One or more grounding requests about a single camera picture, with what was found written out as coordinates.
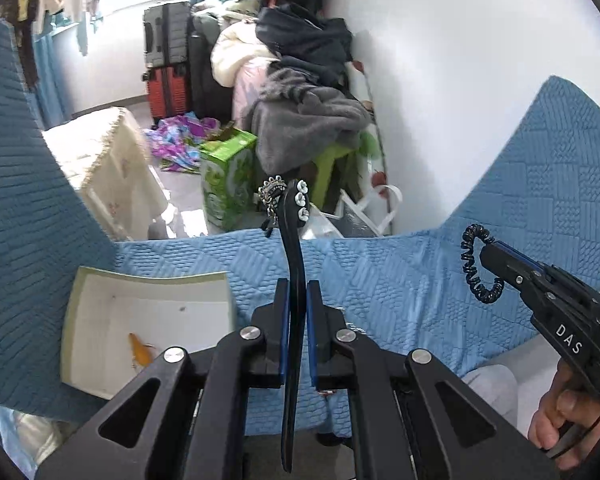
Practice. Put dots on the cream quilt bundle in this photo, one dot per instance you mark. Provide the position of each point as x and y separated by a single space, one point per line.
240 58

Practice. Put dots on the green plastic stool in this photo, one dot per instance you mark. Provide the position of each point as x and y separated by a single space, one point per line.
334 155

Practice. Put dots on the person's grey trouser leg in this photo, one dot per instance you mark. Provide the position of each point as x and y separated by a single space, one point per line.
498 386

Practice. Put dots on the grey fleece blanket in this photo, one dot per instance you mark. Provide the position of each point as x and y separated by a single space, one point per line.
295 120

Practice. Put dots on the white lace-covered table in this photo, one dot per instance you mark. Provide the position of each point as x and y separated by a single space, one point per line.
106 159

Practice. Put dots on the black suitcase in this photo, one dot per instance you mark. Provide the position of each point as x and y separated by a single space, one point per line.
207 96

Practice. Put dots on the hanging clothes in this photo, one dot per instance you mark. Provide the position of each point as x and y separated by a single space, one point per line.
50 10

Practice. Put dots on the orange gourd pendant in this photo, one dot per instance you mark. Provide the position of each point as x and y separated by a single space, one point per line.
142 354

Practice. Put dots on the floral rolled mat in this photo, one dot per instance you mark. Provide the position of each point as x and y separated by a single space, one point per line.
372 170

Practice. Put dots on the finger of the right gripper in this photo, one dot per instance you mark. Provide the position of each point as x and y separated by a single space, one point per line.
509 271
519 256

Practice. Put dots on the red suitcase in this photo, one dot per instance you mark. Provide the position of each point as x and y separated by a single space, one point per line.
167 90

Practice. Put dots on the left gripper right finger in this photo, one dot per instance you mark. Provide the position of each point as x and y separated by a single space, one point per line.
328 368

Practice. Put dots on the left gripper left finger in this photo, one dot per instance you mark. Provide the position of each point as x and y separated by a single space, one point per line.
269 368

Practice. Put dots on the person's right hand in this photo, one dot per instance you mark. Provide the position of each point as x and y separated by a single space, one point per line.
559 405

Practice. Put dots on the purple patterned cloth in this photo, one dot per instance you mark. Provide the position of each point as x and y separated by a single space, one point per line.
174 142

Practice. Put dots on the grey suitcase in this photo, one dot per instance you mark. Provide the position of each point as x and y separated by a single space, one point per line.
166 29

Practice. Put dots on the green patterned carton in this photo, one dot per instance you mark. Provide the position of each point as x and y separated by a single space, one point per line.
226 169

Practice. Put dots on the green cardboard box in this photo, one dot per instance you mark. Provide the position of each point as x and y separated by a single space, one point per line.
192 312

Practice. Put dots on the dark navy clothing pile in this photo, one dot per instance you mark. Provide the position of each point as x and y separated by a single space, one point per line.
303 40

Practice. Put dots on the white bag with handles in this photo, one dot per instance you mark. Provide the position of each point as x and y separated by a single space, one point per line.
351 219

